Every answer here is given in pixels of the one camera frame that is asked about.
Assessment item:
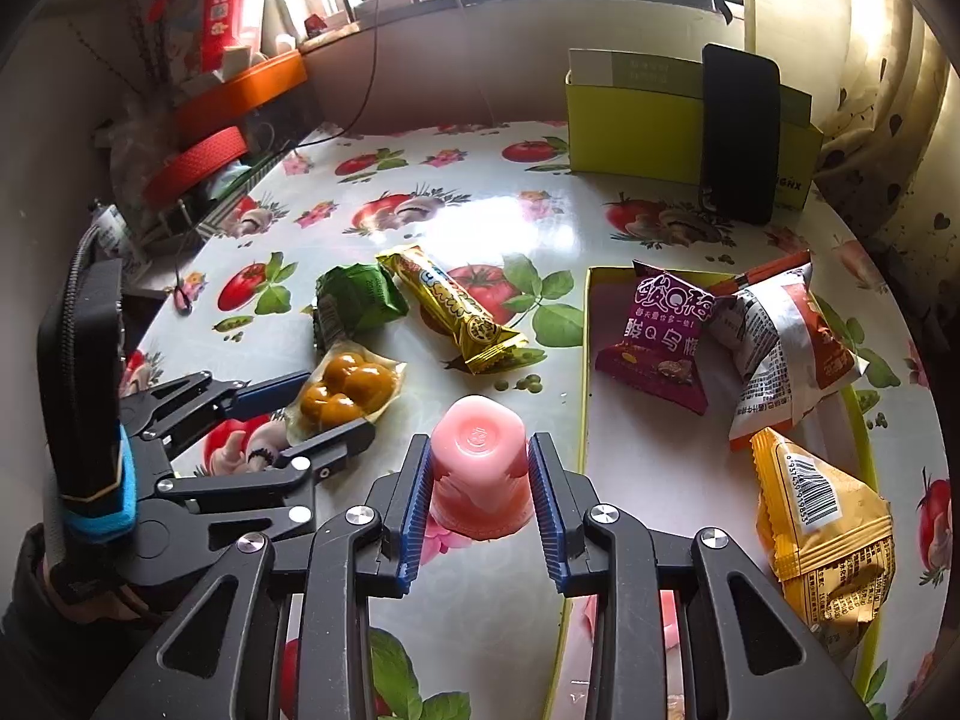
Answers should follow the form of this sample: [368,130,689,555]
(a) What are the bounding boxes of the long yellow snack packet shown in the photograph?
[375,246,530,376]

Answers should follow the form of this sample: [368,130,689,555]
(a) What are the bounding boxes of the thin black cable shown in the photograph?
[300,15,383,147]

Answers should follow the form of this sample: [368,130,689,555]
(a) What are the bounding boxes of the black smartphone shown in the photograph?
[697,43,782,226]

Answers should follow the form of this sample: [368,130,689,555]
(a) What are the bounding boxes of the upright green cardboard box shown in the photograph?
[564,49,824,212]

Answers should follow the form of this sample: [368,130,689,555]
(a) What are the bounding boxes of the pink jelly cup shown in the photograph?
[426,394,537,541]

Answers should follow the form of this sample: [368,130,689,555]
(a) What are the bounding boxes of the person's left forearm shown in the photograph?
[0,525,173,720]

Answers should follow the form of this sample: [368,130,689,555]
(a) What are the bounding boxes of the red plastic basket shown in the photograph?
[142,126,248,207]

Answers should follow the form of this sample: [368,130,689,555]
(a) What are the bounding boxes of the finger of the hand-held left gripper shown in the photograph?
[124,370,314,460]
[154,422,377,516]

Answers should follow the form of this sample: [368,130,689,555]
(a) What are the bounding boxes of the dried branches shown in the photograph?
[124,0,181,91]

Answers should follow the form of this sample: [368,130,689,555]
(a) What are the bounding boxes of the purple snack packet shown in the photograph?
[595,259,721,416]

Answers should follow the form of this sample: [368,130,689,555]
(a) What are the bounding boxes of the yellow-orange snack packet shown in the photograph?
[750,426,897,642]

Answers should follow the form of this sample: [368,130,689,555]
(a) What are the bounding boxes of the orange plastic basket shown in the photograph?
[172,52,310,140]

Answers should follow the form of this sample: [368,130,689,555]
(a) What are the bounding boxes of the white and orange snack packet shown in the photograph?
[705,251,871,451]

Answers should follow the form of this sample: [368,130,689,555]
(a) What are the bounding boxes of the braided grey cable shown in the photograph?
[71,226,102,272]

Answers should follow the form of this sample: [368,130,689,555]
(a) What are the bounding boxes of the cream heart-print curtain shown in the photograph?
[742,0,953,301]

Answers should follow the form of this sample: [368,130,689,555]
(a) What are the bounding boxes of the green snack packet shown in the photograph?
[313,262,410,353]

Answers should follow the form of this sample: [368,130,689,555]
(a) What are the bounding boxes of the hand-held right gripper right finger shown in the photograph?
[527,431,875,720]

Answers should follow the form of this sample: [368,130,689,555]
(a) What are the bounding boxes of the white plastic bottle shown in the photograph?
[88,201,143,263]

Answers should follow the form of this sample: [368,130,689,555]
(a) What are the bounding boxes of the shallow green cardboard tray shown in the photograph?
[540,264,893,720]

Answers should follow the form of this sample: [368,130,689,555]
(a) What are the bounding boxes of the red and white carton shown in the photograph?
[146,0,275,83]

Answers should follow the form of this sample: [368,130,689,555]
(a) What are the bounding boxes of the clear packet of orange balls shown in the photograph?
[287,341,408,445]

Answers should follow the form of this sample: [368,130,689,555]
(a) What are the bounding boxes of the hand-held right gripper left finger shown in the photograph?
[90,431,436,720]

